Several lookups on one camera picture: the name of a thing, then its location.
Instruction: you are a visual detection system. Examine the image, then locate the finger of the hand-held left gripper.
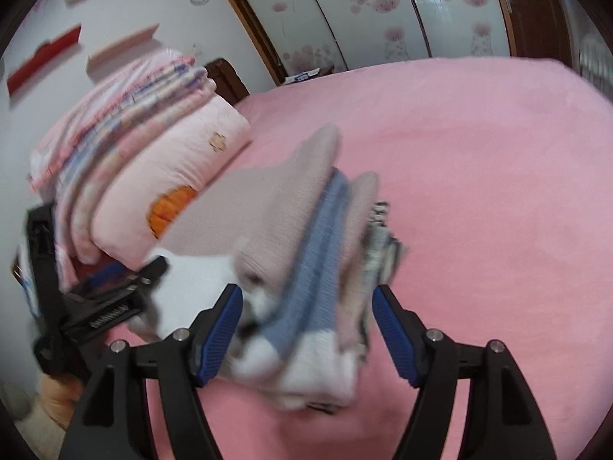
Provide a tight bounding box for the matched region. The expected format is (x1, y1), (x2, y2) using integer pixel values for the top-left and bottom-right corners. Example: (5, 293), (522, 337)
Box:
(60, 255), (171, 342)

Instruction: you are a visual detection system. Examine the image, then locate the white lace furniture cover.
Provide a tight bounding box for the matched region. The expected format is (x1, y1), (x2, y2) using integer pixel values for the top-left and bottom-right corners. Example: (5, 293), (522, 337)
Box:
(577, 29), (613, 97)

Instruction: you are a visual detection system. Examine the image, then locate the striped folded garment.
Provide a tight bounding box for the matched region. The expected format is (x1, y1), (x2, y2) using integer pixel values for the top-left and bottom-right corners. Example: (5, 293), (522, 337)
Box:
(364, 200), (409, 298)

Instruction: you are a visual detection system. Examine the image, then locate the colour-block knit sweater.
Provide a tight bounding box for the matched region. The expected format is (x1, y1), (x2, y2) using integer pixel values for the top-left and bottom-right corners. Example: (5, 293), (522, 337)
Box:
(129, 123), (382, 410)

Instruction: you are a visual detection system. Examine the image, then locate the pink printed folded quilt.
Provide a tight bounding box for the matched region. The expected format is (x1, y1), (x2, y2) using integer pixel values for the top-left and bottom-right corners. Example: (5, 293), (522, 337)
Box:
(89, 96), (254, 265)

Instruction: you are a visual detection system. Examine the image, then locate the small flat box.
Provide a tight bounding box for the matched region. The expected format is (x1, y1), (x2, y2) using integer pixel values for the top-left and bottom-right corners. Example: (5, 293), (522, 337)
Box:
(285, 67), (334, 85)

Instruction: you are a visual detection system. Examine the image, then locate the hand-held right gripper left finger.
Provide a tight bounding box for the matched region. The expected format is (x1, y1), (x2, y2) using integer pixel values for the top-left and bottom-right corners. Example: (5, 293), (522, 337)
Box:
(57, 284), (245, 460)

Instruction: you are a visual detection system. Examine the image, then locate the red wall shelf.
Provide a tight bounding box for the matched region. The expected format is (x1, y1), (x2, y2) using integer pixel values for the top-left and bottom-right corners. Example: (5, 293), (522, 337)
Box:
(6, 24), (83, 100)

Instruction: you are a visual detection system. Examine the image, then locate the person's left forearm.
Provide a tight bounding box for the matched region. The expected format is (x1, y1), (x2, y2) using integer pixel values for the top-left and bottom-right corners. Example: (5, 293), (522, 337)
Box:
(37, 374), (85, 430)

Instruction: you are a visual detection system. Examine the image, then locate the dark wooden headboard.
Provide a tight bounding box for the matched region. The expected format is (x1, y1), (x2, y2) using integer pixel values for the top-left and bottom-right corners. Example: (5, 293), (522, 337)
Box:
(203, 57), (251, 107)

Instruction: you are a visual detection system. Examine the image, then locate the brown wooden door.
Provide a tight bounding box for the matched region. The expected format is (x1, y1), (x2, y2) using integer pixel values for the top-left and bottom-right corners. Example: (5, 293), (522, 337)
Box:
(486, 0), (578, 67)

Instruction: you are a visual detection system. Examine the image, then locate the floral sliding-door wardrobe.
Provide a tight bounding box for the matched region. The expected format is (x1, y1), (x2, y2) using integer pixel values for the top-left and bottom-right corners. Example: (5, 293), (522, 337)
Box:
(206, 0), (524, 85)

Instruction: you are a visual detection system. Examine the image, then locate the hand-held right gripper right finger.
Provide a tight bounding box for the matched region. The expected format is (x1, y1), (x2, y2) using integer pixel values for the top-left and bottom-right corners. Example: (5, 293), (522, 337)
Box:
(371, 285), (559, 460)

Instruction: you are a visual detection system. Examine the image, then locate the pink bed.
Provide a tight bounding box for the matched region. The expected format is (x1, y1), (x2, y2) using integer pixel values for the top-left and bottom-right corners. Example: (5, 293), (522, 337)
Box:
(108, 56), (613, 460)

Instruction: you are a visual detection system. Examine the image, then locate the pink frilled folded blanket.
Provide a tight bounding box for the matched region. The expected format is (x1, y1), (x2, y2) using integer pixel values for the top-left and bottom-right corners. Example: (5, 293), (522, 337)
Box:
(26, 48), (217, 262)

